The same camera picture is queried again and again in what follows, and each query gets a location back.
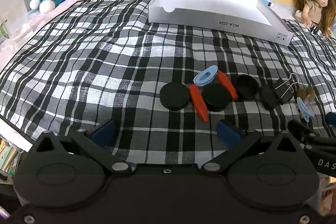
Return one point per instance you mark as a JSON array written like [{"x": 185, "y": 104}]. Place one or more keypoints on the clear plastic container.
[{"x": 11, "y": 22}]

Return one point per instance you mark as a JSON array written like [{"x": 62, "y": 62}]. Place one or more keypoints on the black white plaid cloth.
[{"x": 92, "y": 69}]

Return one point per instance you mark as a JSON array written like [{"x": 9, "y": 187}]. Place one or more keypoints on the colourful picture books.
[{"x": 9, "y": 155}]

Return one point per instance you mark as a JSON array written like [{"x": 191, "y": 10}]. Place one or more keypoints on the small brown fuzzy toy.
[{"x": 305, "y": 93}]

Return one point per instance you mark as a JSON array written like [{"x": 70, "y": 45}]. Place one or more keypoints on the black round lid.
[
  {"x": 175, "y": 96},
  {"x": 268, "y": 97},
  {"x": 246, "y": 87},
  {"x": 215, "y": 98}
]

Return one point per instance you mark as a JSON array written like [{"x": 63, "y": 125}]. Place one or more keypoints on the blue bear hair clip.
[{"x": 304, "y": 109}]

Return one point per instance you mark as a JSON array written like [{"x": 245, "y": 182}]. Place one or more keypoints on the orange plastic peg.
[
  {"x": 197, "y": 102},
  {"x": 228, "y": 85}
]

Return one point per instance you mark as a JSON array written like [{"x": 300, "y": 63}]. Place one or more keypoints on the black binder clip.
[{"x": 283, "y": 91}]

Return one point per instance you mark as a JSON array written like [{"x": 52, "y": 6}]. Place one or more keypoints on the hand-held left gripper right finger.
[{"x": 228, "y": 134}]

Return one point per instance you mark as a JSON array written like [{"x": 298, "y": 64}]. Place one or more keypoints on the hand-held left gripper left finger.
[{"x": 103, "y": 132}]

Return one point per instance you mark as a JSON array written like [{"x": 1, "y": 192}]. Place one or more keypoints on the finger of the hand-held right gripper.
[
  {"x": 299, "y": 128},
  {"x": 331, "y": 117}
]

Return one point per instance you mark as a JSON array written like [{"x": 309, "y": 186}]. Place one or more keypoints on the plain light blue hair clip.
[{"x": 204, "y": 76}]

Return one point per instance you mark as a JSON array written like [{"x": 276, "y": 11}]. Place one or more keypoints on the white cardboard box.
[{"x": 183, "y": 16}]

